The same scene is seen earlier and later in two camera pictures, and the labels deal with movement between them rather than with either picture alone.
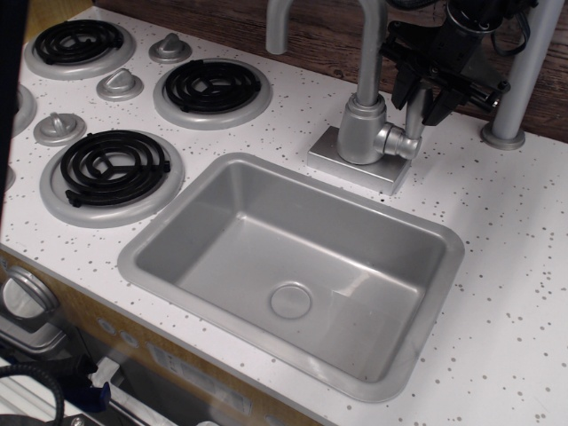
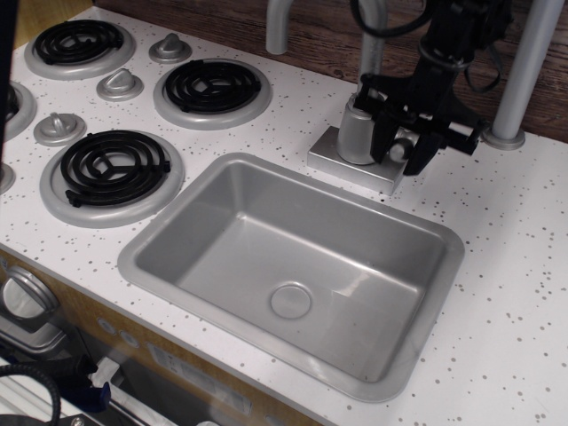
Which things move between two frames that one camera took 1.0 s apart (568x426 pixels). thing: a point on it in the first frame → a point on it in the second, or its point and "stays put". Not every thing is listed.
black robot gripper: (445, 56) → (429, 100)
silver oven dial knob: (26, 295) stays put
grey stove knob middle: (120, 86) stays put
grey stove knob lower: (59, 129) stays put
